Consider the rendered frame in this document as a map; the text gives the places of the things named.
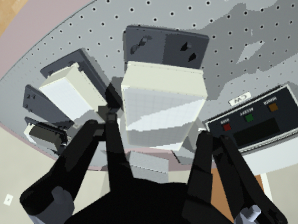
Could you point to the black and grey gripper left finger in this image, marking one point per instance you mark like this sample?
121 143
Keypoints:
50 200

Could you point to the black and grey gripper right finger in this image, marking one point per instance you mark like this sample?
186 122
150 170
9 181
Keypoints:
247 202

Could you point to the small white label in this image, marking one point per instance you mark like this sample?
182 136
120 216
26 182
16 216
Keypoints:
240 98

